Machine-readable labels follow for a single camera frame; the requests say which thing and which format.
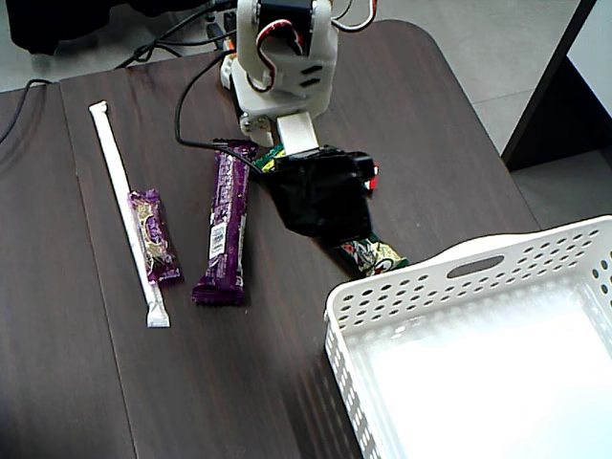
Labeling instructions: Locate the black wrapped gripper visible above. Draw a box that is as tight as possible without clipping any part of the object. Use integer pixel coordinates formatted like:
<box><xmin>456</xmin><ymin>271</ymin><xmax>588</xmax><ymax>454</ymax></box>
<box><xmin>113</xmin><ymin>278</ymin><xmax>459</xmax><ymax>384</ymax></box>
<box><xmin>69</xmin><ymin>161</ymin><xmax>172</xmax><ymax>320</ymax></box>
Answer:
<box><xmin>265</xmin><ymin>145</ymin><xmax>375</xmax><ymax>240</ymax></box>

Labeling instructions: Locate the large purple candy bar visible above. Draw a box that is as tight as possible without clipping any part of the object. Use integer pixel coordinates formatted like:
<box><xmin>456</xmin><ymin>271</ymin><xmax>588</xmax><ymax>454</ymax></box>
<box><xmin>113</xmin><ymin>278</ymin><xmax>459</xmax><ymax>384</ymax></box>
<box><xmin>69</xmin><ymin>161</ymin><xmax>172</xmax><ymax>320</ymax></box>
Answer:
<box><xmin>190</xmin><ymin>138</ymin><xmax>259</xmax><ymax>307</ymax></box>

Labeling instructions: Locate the white perforated plastic tray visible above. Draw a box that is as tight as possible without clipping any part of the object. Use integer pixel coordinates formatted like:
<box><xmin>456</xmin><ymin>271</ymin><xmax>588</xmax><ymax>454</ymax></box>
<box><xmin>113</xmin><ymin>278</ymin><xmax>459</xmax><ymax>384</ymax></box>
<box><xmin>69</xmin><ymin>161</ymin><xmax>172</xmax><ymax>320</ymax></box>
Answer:
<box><xmin>323</xmin><ymin>214</ymin><xmax>612</xmax><ymax>459</ymax></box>

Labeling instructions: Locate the red and white snack packet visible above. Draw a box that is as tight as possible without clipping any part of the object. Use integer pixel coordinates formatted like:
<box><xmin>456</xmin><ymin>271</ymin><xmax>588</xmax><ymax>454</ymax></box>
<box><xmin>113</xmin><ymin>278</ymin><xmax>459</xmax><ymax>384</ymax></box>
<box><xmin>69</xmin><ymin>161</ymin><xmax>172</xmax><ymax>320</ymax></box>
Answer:
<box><xmin>362</xmin><ymin>164</ymin><xmax>383</xmax><ymax>192</ymax></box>

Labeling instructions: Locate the green cartoon candy pack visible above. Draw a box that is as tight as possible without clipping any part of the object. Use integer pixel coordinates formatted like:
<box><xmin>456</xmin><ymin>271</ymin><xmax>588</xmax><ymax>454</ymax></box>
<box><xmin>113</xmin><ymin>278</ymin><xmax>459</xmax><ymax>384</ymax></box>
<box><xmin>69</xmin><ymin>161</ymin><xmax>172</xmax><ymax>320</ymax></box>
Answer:
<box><xmin>251</xmin><ymin>145</ymin><xmax>411</xmax><ymax>281</ymax></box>

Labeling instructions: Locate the small purple candy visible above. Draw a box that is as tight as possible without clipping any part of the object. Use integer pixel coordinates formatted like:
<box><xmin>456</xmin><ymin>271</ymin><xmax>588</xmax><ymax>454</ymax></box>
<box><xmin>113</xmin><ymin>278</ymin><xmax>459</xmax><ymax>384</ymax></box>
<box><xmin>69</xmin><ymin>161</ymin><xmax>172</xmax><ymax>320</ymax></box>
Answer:
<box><xmin>126</xmin><ymin>188</ymin><xmax>186</xmax><ymax>284</ymax></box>

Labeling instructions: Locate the white power strip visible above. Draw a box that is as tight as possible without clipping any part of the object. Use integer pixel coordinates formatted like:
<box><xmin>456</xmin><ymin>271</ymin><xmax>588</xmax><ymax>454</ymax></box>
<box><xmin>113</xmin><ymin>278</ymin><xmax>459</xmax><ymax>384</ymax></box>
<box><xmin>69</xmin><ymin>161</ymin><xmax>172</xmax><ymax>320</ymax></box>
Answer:
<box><xmin>205</xmin><ymin>9</ymin><xmax>239</xmax><ymax>54</ymax></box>

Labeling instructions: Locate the white paper-wrapped straw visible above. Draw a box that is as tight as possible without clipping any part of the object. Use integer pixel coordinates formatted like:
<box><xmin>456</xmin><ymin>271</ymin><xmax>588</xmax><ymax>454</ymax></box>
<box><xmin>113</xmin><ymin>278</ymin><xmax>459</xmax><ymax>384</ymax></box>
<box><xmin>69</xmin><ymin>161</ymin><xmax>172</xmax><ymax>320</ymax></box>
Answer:
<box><xmin>88</xmin><ymin>99</ymin><xmax>172</xmax><ymax>330</ymax></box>

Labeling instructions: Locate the dark furniture panel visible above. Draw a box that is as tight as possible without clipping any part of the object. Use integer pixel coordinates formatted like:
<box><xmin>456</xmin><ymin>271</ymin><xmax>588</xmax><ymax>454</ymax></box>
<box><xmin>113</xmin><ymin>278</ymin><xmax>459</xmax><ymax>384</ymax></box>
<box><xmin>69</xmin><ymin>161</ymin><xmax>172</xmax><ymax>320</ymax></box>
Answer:
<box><xmin>499</xmin><ymin>0</ymin><xmax>612</xmax><ymax>171</ymax></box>

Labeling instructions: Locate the black bag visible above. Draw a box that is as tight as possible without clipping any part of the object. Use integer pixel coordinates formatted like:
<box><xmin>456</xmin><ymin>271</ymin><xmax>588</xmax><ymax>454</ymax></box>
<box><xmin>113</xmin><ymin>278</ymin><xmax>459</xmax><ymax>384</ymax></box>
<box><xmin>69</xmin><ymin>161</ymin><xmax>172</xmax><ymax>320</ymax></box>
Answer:
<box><xmin>9</xmin><ymin>0</ymin><xmax>144</xmax><ymax>56</ymax></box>

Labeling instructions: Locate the red white black servo wire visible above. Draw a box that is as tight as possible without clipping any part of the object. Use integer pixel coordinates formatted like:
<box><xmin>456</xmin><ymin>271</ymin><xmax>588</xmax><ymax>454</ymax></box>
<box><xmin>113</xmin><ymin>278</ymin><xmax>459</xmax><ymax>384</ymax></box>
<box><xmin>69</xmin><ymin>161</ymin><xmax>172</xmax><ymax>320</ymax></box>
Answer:
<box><xmin>254</xmin><ymin>18</ymin><xmax>307</xmax><ymax>93</ymax></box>
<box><xmin>329</xmin><ymin>0</ymin><xmax>380</xmax><ymax>33</ymax></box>

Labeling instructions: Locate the black cable bundle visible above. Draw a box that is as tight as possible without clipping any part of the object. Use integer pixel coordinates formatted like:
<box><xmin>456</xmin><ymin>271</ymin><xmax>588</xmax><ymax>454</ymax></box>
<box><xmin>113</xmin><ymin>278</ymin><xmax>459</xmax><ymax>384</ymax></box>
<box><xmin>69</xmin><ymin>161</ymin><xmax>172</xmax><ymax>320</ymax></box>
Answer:
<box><xmin>114</xmin><ymin>0</ymin><xmax>240</xmax><ymax>71</ymax></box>

